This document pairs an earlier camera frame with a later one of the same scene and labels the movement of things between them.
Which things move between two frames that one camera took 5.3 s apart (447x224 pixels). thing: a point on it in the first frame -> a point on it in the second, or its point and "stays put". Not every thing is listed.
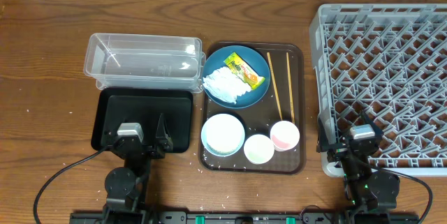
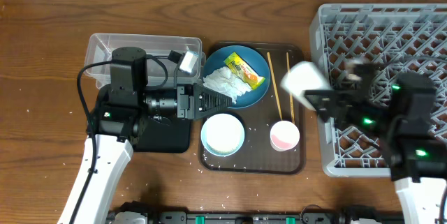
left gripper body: x=153 y=154 -> x=180 y=92
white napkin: x=225 y=84 stays put
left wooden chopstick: x=275 y=86 stays put
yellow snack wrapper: x=244 y=70 stays put
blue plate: x=253 y=57 stays put
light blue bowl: x=223 y=135 stays put
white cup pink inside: x=284 y=135 stays put
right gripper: x=338 y=148 -> x=343 y=116
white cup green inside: x=258 y=149 -> x=304 y=76
